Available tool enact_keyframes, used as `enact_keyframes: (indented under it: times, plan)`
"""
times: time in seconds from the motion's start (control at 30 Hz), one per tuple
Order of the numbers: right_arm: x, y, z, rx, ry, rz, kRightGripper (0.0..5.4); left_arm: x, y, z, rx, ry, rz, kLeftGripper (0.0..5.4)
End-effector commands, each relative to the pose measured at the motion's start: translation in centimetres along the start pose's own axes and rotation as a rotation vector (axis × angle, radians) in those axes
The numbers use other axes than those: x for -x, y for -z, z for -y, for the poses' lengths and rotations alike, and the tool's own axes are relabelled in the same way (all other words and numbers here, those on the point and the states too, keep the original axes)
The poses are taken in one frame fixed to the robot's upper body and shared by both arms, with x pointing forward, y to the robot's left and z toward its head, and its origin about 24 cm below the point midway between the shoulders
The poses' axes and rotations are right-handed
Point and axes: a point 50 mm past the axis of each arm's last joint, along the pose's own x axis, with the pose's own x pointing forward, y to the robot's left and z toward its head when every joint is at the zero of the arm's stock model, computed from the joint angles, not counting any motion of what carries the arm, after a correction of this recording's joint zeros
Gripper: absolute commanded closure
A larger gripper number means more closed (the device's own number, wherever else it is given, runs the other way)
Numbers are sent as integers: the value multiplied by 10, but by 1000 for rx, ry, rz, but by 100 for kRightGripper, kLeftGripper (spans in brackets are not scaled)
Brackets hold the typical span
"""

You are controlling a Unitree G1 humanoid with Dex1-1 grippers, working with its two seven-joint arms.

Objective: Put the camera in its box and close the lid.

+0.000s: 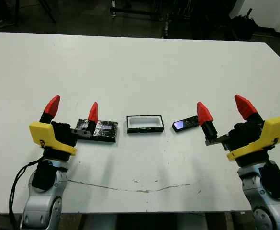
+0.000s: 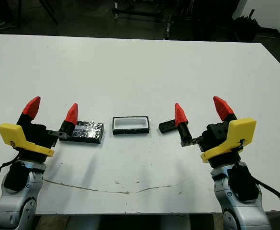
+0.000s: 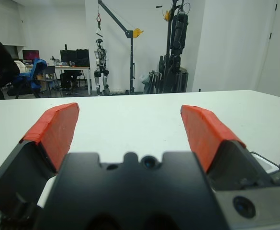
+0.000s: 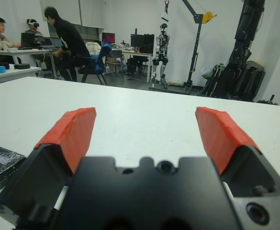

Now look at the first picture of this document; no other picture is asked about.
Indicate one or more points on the black metal cart frame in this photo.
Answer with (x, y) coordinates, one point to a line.
(135, 10)

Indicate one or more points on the black slanted stand leg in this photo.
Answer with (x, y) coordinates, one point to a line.
(47, 12)

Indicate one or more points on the metal pole with silver joint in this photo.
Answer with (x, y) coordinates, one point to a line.
(165, 26)

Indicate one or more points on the black box base white lining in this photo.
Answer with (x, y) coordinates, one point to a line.
(143, 122)

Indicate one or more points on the glossy black box lid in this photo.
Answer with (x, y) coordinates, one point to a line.
(106, 131)

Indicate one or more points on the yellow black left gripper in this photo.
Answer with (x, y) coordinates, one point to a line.
(44, 136)

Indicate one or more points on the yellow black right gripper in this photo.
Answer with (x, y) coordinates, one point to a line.
(271, 131)

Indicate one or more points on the dark sneaker white sole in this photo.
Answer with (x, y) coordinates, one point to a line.
(3, 23)

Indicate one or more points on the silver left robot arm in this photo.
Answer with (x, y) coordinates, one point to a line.
(41, 208)

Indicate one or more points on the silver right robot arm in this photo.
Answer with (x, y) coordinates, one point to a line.
(251, 187)

